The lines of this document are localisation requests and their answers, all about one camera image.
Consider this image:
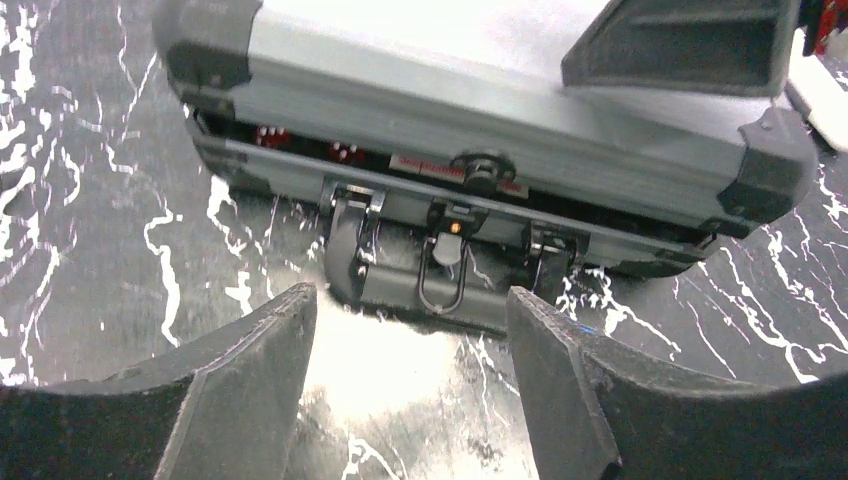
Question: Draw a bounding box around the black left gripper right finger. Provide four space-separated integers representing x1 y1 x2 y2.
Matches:
506 287 847 480

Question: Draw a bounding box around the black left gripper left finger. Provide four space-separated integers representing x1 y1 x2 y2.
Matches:
1 283 317 479

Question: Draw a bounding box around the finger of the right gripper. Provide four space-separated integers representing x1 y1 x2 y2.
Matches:
561 0 801 97

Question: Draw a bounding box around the black poker set case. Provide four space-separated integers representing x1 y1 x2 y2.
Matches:
152 1 817 333

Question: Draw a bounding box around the red translucent die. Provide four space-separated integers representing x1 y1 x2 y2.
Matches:
254 126 292 150
327 142 367 166

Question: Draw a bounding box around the red playing card deck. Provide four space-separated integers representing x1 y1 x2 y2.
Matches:
389 155 529 199

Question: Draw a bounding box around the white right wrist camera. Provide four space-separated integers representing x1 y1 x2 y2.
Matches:
786 29 847 153

